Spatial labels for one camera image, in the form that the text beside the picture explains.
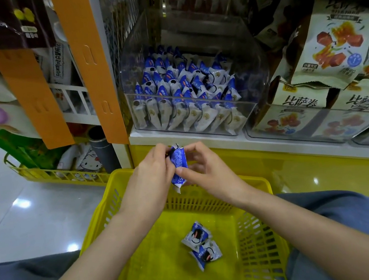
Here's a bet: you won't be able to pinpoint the white wire rack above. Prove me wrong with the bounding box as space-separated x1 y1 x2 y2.
51 78 100 130

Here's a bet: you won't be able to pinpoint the pile of blue snack packets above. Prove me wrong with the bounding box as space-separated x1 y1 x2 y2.
127 38 247 146

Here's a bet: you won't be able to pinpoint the dark grey cylinder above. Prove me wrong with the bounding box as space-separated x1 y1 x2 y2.
88 123 123 176

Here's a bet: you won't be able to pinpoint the row of fruit print bags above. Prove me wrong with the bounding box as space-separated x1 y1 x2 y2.
236 0 369 164

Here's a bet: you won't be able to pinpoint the yellow floor basket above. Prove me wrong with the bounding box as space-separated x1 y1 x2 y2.
2 142 113 197

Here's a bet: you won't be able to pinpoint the orange shelf post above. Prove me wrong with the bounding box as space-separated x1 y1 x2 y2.
52 0 131 151

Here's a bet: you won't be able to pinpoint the store shelf with yellow base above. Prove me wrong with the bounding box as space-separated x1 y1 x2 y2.
52 0 369 247

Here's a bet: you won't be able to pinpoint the white card packet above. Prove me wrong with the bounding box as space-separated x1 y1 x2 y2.
46 44 76 88

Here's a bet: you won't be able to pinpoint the person's right forearm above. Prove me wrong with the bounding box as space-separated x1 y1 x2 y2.
240 176 369 280

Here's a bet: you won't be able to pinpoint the white cartoon print packet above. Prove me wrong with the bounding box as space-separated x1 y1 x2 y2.
54 141 104 177

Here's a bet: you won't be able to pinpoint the person's left hand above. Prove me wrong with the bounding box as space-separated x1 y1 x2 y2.
113 142 183 229

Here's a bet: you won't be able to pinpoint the orange hanging strip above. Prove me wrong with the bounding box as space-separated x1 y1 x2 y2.
0 42 75 155

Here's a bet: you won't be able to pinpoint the person's right hand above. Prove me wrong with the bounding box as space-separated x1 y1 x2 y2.
174 136 259 216

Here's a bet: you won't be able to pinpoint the yellow plastic shopping basket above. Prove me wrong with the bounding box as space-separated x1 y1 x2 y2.
72 151 294 280

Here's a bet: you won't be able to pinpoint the green snack bags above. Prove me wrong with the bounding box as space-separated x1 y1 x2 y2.
0 122 69 175

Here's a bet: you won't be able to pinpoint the person's left forearm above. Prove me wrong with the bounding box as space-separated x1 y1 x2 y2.
15 208 155 280

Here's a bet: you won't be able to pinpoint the clear plastic bin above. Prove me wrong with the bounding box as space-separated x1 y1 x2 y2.
244 94 369 155
112 0 277 149

